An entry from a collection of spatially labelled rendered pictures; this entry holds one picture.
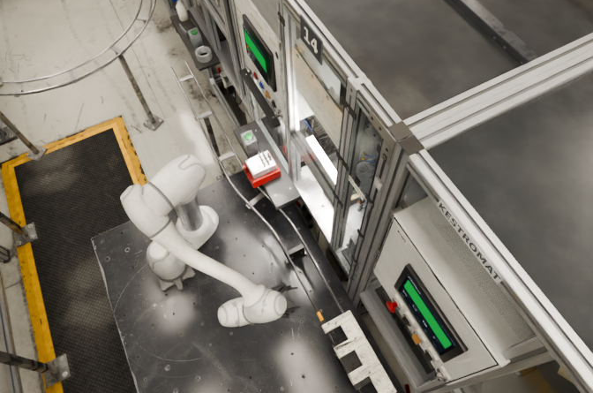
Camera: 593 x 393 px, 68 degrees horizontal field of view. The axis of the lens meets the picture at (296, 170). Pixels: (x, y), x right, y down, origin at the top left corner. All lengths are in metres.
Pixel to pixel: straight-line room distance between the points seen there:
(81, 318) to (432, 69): 2.68
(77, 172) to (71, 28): 1.68
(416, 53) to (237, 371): 1.59
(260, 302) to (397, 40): 1.01
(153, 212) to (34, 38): 3.55
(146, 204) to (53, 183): 2.21
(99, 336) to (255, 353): 1.27
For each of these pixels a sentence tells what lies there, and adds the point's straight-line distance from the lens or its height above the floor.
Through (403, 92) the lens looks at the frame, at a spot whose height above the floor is 2.01.
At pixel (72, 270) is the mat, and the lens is 3.39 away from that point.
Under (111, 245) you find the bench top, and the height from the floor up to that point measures 0.68.
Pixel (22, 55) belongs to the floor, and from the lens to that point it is 4.88.
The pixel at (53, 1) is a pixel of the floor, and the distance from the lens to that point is 5.33.
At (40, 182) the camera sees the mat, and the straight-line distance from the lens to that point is 3.85.
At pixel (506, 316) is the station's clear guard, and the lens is 1.08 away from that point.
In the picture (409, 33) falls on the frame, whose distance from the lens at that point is 1.30.
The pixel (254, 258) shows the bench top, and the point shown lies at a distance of 2.33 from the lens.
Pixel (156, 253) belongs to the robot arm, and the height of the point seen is 0.95.
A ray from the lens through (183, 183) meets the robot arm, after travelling 1.64.
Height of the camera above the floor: 2.86
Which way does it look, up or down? 59 degrees down
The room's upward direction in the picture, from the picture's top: 3 degrees counter-clockwise
